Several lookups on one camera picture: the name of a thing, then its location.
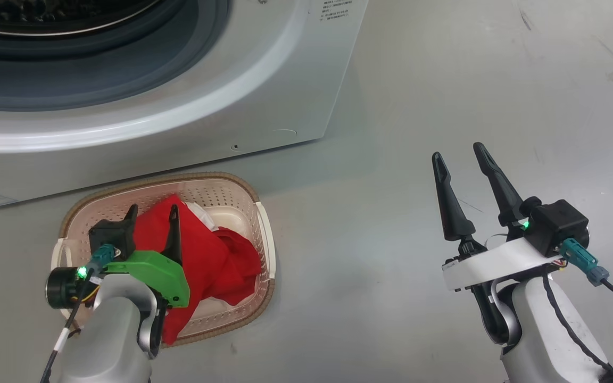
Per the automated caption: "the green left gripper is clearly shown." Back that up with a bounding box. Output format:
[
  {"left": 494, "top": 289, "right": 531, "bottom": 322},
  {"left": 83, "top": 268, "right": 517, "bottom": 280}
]
[{"left": 105, "top": 204, "right": 190, "bottom": 308}]

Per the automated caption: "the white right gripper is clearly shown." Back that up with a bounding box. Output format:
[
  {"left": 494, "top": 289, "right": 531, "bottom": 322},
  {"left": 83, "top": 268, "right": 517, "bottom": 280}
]
[{"left": 432, "top": 142, "right": 565, "bottom": 292}]

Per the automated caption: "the red cloth garment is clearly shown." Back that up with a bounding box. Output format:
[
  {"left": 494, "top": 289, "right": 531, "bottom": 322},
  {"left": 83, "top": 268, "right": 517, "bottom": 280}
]
[{"left": 132, "top": 194, "right": 263, "bottom": 345}]

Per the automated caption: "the cream perforated laundry basket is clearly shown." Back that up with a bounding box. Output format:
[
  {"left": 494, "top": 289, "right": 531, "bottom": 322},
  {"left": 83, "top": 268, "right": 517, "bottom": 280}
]
[{"left": 51, "top": 172, "right": 277, "bottom": 348}]

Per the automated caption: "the round washer filter cover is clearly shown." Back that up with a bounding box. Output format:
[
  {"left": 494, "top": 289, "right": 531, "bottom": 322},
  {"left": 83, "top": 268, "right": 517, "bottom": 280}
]
[{"left": 230, "top": 129, "right": 298, "bottom": 153}]

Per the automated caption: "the grey rubber door seal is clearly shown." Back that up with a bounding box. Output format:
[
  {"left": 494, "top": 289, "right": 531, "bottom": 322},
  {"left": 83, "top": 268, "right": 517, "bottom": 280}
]
[{"left": 0, "top": 0, "right": 233, "bottom": 112}]

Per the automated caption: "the white front-load washing machine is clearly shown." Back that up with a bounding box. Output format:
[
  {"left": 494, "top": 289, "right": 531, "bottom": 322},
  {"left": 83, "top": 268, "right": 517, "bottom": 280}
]
[{"left": 0, "top": 0, "right": 369, "bottom": 211}]

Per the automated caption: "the perforated steel washer drum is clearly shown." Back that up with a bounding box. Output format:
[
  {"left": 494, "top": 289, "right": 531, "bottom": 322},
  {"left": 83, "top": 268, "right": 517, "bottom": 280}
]
[{"left": 0, "top": 0, "right": 164, "bottom": 37}]

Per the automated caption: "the left camera cable teal plug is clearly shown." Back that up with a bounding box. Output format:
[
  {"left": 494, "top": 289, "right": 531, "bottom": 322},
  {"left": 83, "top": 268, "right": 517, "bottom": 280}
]
[{"left": 39, "top": 244, "right": 119, "bottom": 383}]

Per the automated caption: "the camera cable teal plug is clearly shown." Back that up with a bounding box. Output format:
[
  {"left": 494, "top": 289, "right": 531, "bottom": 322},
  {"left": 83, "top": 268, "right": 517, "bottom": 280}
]
[
  {"left": 39, "top": 244, "right": 119, "bottom": 383},
  {"left": 558, "top": 238, "right": 613, "bottom": 315}
]

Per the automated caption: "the right camera cable teal plug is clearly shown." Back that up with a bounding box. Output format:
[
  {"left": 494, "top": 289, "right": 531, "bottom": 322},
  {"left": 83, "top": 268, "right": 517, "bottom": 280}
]
[{"left": 558, "top": 238, "right": 613, "bottom": 315}]

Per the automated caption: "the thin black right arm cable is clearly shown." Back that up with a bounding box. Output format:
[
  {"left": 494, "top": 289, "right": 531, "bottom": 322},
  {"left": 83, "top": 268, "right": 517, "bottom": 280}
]
[{"left": 542, "top": 273, "right": 613, "bottom": 383}]

